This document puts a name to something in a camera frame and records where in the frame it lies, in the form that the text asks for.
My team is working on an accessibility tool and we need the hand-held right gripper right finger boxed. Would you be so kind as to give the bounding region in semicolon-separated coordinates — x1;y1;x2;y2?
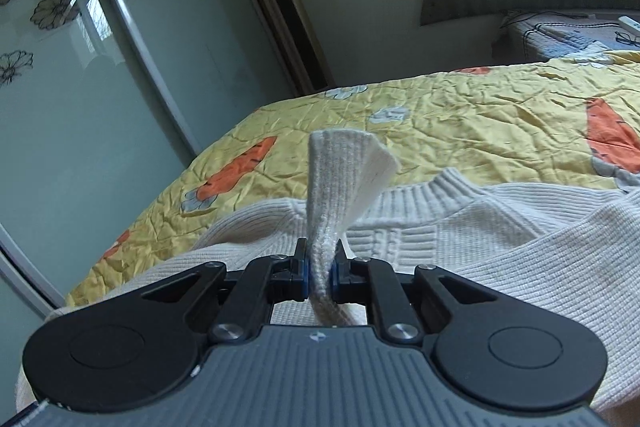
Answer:
330;239;495;343

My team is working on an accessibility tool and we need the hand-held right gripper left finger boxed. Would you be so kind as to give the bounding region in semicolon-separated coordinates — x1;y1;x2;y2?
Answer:
136;238;310;343

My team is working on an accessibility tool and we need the white knit sweater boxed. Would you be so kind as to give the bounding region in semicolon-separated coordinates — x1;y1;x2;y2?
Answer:
15;129;640;418

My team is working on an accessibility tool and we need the yellow carrot print quilt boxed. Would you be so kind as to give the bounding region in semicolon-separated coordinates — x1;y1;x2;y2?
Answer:
66;51;640;308

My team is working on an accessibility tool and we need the gold tower air conditioner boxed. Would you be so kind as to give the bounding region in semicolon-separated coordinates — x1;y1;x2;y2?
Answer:
251;0;336;96

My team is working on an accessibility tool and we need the flower print glass wardrobe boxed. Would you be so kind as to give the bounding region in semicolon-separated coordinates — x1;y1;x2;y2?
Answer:
0;0;301;323

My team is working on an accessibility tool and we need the cloth covered bedside table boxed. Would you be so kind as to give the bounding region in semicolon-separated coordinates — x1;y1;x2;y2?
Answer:
492;9;640;64

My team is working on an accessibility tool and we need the thin black cable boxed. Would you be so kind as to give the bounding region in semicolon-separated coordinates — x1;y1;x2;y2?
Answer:
506;9;640;46

